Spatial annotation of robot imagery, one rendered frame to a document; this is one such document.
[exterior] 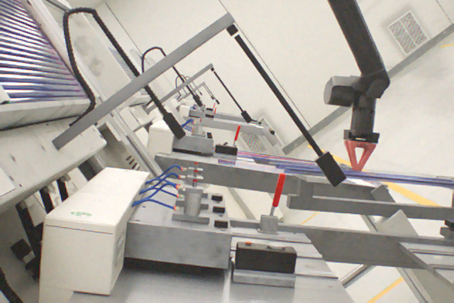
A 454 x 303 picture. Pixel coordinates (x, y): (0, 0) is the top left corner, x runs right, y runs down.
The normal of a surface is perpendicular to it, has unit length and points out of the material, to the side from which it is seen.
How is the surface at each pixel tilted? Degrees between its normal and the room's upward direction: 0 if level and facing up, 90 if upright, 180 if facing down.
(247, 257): 90
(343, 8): 122
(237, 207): 90
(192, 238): 90
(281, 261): 90
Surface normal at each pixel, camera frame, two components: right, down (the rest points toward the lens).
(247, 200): 0.05, 0.06
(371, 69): 0.01, 0.72
